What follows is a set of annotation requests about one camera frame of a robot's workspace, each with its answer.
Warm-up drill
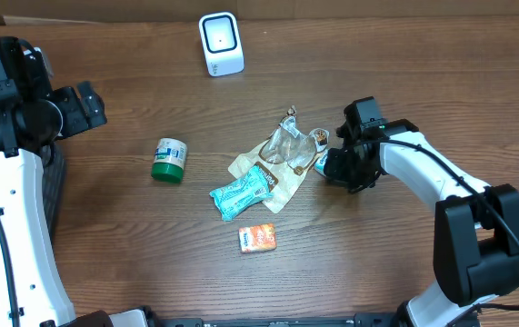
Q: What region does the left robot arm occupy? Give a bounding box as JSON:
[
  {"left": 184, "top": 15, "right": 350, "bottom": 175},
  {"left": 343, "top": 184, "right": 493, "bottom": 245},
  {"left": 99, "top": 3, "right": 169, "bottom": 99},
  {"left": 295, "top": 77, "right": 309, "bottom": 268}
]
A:
[{"left": 0, "top": 36, "right": 148, "bottom": 327}]

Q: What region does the beige brown bag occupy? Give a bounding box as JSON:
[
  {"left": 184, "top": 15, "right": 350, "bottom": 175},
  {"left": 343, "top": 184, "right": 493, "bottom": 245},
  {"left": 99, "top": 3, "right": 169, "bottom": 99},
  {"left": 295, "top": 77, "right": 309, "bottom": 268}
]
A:
[{"left": 228, "top": 105, "right": 329, "bottom": 213}]

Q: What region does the brown cardboard backdrop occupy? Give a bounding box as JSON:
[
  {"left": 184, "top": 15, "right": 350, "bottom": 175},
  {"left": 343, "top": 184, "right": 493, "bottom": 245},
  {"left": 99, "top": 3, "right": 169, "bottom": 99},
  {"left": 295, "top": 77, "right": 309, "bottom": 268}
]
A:
[{"left": 0, "top": 0, "right": 519, "bottom": 25}]

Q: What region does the orange tissue pack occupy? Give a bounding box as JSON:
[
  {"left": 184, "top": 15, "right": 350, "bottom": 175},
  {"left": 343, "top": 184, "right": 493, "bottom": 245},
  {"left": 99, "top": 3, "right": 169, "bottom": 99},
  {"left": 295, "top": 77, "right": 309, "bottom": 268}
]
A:
[{"left": 238, "top": 223, "right": 277, "bottom": 253}]

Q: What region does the green lid white jar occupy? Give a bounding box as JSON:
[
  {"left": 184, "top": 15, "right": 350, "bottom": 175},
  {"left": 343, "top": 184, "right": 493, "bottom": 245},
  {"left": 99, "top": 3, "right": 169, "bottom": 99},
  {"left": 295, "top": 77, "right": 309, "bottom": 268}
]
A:
[{"left": 151, "top": 138, "right": 187, "bottom": 183}]

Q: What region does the teal white tissue pack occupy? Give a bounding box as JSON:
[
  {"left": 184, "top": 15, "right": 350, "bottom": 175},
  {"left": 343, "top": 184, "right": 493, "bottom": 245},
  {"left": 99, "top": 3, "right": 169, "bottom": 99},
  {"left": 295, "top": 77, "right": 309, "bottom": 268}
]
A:
[{"left": 314, "top": 149, "right": 329, "bottom": 177}]

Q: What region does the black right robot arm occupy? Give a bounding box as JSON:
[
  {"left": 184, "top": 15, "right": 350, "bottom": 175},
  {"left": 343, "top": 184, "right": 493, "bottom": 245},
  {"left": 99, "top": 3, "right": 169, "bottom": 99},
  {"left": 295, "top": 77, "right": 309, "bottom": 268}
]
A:
[{"left": 322, "top": 96, "right": 519, "bottom": 327}]

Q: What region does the white barcode scanner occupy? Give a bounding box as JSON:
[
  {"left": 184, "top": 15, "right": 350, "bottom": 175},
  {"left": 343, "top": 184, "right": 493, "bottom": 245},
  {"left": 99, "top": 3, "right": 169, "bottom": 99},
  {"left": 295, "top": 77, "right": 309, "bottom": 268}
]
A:
[{"left": 198, "top": 12, "right": 245, "bottom": 77}]

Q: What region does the teal snack packet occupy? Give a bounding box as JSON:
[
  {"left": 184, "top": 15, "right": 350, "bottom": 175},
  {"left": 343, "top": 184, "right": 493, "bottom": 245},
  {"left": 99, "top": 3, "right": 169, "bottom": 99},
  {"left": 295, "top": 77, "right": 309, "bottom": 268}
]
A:
[{"left": 209, "top": 165, "right": 273, "bottom": 222}]

